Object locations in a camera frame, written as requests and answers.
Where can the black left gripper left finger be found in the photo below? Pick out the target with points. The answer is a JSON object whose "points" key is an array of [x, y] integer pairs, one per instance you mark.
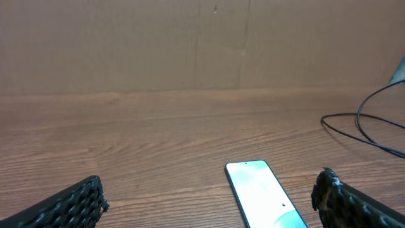
{"points": [[80, 205]]}

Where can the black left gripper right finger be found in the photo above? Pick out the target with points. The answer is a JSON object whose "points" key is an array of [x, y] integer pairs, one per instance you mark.
{"points": [[341, 206]]}

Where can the Samsung Galaxy smartphone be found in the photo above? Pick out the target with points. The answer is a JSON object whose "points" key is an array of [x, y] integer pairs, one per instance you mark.
{"points": [[261, 198]]}

